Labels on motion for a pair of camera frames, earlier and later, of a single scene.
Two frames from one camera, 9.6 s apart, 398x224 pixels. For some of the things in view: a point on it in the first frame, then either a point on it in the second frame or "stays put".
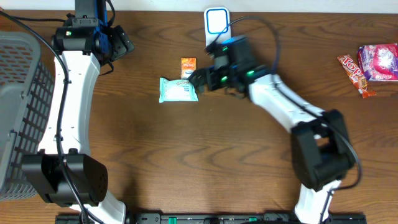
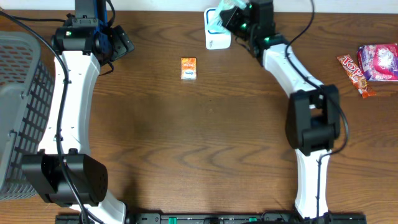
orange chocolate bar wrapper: x=355 y=76 stays put
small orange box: x=188 y=66 stays put
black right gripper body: x=224 y=75 → x=239 y=25
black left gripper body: x=122 y=42 stays put
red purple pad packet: x=379 y=61 stays put
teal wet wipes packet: x=176 y=90 → x=215 y=23
